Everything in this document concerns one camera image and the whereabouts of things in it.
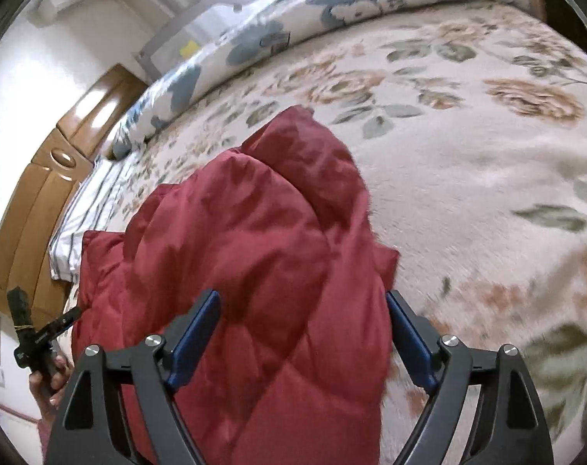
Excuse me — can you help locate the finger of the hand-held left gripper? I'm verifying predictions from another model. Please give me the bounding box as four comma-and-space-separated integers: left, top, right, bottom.
7, 286, 33, 329
48, 311, 82, 336

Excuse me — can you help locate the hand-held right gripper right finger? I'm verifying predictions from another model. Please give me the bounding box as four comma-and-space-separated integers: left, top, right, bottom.
385, 289, 553, 465

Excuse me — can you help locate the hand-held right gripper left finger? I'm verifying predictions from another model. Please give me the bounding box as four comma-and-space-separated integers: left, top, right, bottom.
44, 289, 221, 465

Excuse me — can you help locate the dark red puffer jacket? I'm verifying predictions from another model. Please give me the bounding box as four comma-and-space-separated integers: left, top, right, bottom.
71, 105, 401, 465

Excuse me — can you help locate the person's left hand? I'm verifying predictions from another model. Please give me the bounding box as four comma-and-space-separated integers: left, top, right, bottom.
29, 353, 74, 420

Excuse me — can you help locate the striped pillow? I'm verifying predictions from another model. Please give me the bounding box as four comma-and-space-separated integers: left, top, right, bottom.
48, 157, 144, 282

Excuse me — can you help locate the wooden headboard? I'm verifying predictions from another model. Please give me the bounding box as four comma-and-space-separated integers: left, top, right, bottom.
0, 64, 149, 337

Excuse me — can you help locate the floral bed blanket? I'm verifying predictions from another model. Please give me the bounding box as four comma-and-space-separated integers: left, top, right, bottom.
95, 2, 587, 465

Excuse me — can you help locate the white duvet with blue print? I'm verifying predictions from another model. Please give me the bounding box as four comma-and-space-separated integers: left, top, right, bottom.
110, 0, 536, 160

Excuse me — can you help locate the grey bed guard rail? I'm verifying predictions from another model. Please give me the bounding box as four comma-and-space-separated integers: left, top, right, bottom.
138, 0, 352, 85

